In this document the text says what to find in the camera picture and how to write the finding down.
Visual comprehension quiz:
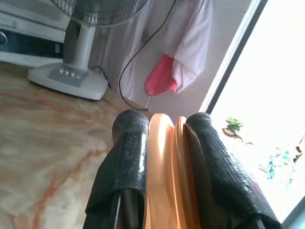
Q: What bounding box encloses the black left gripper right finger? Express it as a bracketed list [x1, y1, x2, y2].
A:
[185, 112, 284, 229]

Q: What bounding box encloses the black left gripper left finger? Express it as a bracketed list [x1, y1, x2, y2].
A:
[83, 109, 150, 229]

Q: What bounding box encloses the orange lidded plastic container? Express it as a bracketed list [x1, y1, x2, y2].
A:
[142, 113, 213, 229]

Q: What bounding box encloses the small green potted plant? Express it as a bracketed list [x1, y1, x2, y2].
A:
[223, 116, 245, 138]

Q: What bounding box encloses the red-veined marble table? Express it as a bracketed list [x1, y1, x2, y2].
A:
[0, 62, 153, 229]

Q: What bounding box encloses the red hanging cloth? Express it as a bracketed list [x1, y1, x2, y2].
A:
[144, 54, 178, 110]

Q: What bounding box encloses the white table fan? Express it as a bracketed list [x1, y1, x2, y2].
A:
[27, 0, 153, 101]

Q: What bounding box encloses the white hanging cloth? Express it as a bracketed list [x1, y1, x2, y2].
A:
[88, 0, 214, 110]

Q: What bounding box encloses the black fan cable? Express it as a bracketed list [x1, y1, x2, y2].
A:
[91, 0, 178, 112]

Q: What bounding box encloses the dark metal door frame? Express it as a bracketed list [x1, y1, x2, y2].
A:
[204, 0, 271, 115]

